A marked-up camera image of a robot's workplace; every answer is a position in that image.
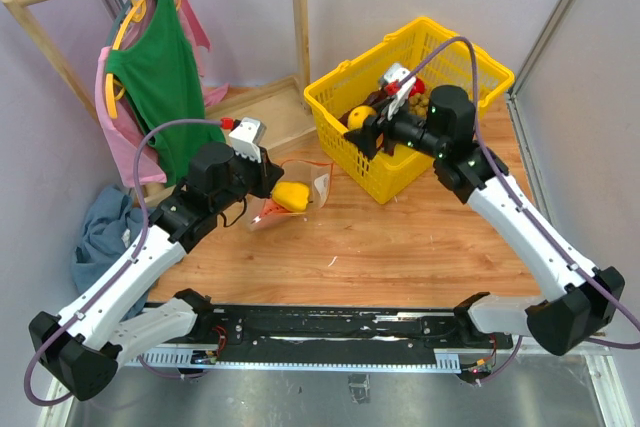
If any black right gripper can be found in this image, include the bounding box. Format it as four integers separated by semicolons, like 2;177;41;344
343;93;445;160

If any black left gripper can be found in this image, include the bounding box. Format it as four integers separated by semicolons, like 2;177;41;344
212;143;284;212

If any orange mango toy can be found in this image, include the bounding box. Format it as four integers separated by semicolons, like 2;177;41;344
347;105;377;131

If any yellow bell pepper toy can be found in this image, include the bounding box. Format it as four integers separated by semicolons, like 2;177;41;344
271;181;311;213

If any watermelon slice toy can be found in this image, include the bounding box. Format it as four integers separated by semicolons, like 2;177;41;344
248;199;297;231

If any clear zip bag orange zipper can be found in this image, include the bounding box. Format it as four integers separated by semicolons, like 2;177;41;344
244;159;334;232

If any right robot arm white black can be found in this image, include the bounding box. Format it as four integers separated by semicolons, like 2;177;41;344
344;85;625;356

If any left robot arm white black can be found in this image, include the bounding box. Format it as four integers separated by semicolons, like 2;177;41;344
29;142;284;401

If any green tank top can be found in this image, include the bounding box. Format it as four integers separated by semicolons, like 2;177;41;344
106;0;225;186

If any wooden clothes rack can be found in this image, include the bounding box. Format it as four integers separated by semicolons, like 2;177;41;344
1;0;316;153

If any tan longan bunch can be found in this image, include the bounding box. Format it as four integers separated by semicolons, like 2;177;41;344
409;93;429;119

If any red apple toy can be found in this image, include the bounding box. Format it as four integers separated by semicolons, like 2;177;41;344
409;77;426;97

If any yellow plastic basket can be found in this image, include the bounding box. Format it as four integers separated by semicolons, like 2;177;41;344
304;17;515;204

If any pink garment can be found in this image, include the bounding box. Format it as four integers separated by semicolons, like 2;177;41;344
94;0;230;187

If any blue cloth heap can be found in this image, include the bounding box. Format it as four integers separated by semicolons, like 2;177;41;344
70;185;143;294

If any yellow clothes hanger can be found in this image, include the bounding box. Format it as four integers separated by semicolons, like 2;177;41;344
103;0;191;121

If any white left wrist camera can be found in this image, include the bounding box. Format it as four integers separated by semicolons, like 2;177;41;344
229;117;266;163

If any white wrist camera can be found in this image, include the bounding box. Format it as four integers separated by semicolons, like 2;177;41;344
229;117;266;163
380;63;416;120

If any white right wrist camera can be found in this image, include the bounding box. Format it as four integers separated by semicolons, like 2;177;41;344
380;63;416;120

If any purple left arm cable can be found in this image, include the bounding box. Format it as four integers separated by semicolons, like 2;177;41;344
22;117;236;406

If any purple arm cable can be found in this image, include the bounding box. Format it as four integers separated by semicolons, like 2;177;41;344
399;36;640;348
22;117;236;406

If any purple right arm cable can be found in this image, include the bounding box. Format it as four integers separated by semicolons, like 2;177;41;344
399;36;640;348

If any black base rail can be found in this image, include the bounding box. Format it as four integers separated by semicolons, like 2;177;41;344
131;304;513;373

